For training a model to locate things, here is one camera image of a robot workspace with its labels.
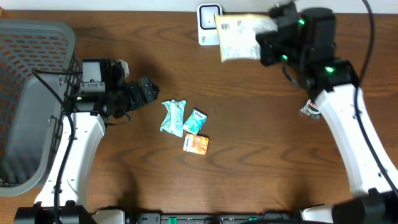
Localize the round black red tin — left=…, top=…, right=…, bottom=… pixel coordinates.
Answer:
left=300, top=100, right=321, bottom=121

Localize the orange small snack pack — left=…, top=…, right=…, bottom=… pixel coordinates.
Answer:
left=183, top=134, right=209, bottom=155

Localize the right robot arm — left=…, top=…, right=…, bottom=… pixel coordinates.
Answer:
left=256, top=2, right=397, bottom=223

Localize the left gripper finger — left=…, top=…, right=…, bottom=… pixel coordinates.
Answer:
left=143, top=90, right=159, bottom=104
left=140, top=77, right=160, bottom=96

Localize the large white snack bag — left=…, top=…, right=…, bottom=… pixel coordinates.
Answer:
left=215, top=14, right=278, bottom=62

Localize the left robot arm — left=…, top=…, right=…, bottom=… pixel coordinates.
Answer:
left=14, top=77, right=160, bottom=223

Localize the small teal tissue pack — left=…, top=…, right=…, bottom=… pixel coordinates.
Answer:
left=183, top=109, right=207, bottom=135

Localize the white barcode scanner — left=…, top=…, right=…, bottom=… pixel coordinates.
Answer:
left=197, top=3, right=223, bottom=46

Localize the grey plastic shopping basket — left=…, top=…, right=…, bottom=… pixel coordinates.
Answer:
left=1, top=19, right=81, bottom=197

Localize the teal white tissue pack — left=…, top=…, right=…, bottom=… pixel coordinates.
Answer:
left=160, top=100, right=186, bottom=138

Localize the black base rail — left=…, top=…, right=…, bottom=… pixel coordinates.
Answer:
left=90, top=205, right=336, bottom=224

